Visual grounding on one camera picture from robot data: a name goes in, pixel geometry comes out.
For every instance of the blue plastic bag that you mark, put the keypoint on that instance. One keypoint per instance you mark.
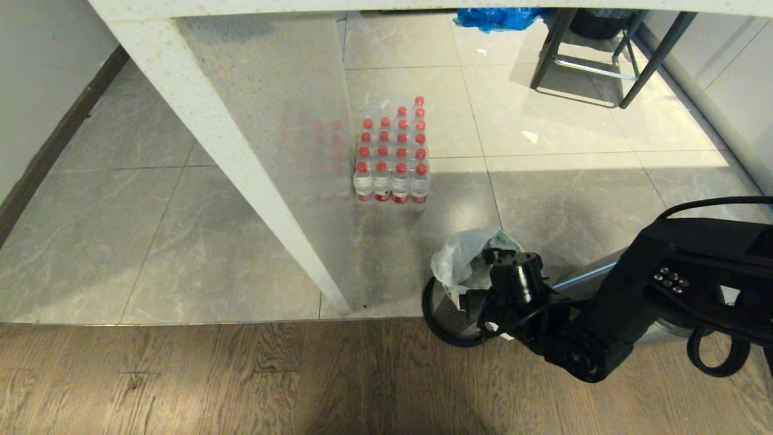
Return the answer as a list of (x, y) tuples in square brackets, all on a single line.
[(495, 18)]

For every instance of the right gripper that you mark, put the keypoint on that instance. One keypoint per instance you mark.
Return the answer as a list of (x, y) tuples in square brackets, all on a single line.
[(478, 302)]

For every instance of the white stone counter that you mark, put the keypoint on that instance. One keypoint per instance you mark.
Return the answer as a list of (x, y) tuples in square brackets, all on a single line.
[(199, 121)]

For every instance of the pack of red-capped water bottles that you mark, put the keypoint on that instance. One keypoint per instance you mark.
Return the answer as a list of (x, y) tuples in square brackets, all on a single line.
[(392, 181)]

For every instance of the white trash bag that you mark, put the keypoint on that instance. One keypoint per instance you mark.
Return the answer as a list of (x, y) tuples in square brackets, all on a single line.
[(454, 257)]

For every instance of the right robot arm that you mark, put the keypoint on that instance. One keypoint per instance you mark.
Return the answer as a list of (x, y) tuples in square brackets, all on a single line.
[(634, 284)]

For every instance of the black metal stool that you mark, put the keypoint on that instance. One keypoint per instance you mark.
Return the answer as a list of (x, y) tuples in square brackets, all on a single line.
[(655, 60)]

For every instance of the black round bin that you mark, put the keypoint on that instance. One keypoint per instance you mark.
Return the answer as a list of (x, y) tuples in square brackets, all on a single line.
[(598, 24)]

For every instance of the dark wooden baseboard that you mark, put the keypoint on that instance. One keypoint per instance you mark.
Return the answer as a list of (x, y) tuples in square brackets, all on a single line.
[(54, 145)]

